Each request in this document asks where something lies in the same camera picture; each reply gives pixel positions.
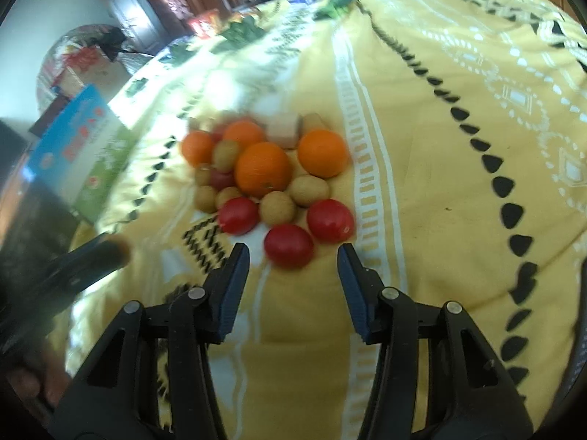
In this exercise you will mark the round orange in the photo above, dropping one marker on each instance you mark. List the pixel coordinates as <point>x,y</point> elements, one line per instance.
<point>244,133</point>
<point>198,147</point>
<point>263,168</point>
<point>322,153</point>

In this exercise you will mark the blue and white carton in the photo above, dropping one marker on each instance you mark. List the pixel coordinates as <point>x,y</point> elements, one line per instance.
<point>78,146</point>

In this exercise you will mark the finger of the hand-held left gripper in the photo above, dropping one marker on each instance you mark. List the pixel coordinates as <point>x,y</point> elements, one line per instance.
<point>98,259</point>

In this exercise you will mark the yellow patterned blanket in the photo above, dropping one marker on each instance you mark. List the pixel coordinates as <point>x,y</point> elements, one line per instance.
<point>458,169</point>

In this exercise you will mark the red packet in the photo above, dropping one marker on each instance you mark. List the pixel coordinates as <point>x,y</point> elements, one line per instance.
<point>206,23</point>

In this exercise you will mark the black product box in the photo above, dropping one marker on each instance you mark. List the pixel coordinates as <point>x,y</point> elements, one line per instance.
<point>36,220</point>

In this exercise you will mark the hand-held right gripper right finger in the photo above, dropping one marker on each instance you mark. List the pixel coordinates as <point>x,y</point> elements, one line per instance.
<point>351,284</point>

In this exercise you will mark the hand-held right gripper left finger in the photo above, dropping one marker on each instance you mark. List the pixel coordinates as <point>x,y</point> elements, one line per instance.
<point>234,284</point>

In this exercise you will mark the plastic wrapped pile of boxes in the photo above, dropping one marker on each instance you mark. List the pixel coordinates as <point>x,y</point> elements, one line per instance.
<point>82,68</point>

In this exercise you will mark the beige cut chunk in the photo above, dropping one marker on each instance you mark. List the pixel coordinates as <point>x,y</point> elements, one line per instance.
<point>284,130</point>
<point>314,123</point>

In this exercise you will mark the wooden cabinet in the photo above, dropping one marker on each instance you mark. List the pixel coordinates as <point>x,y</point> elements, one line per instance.
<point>133,13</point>

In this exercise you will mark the round red tomato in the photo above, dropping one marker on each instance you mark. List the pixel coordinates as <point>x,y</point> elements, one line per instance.
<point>330,221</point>
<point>238,215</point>
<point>289,246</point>

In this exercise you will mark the cluster of brown longans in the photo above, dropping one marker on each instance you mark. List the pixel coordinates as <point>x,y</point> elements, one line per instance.
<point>311,190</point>

